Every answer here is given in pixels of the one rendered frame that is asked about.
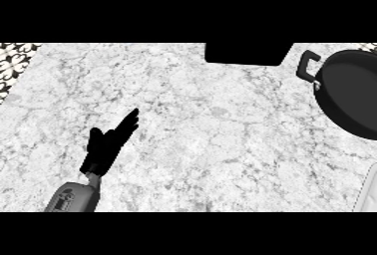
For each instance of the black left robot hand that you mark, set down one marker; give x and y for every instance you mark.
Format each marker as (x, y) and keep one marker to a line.
(104, 149)

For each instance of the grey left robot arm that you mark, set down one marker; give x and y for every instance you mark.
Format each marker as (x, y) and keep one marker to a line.
(75, 197)

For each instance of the black pot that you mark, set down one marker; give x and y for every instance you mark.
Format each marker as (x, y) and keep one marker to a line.
(351, 91)

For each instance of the white tray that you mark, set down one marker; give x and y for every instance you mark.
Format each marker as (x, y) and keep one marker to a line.
(369, 192)

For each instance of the black rectangular appliance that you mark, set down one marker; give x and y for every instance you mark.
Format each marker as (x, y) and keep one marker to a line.
(245, 53)

